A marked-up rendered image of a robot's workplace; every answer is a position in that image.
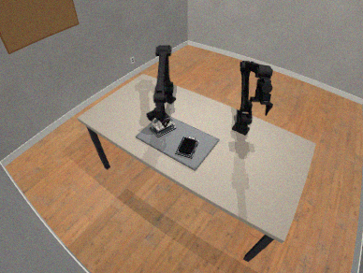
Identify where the cream perforated plate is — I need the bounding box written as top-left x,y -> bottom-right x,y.
152,120 -> 173,132

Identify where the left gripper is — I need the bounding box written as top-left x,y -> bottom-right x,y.
246,96 -> 273,116

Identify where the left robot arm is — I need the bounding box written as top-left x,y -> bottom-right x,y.
232,61 -> 273,136

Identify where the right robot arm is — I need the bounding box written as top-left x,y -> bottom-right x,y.
146,45 -> 176,122

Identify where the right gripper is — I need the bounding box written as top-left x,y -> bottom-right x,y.
155,110 -> 170,128

